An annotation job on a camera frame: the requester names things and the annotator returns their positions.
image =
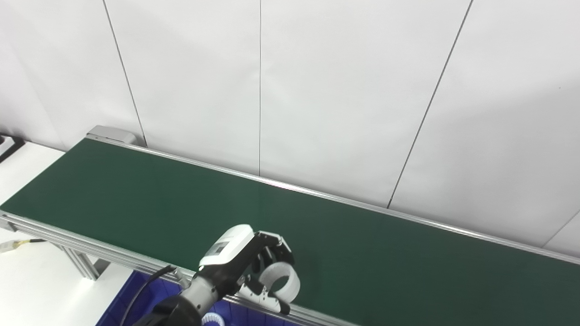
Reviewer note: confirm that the green conveyor belt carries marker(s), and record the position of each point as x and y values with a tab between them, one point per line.
362	253
113	253

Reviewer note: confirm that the grey conveyor end cover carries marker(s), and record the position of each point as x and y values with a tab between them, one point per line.
108	133

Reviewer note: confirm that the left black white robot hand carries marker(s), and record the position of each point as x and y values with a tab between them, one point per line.
226	244

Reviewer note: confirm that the black framed white object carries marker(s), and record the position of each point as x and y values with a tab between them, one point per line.
9	145

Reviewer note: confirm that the blue bin with white parts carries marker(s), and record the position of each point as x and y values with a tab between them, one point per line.
111	316

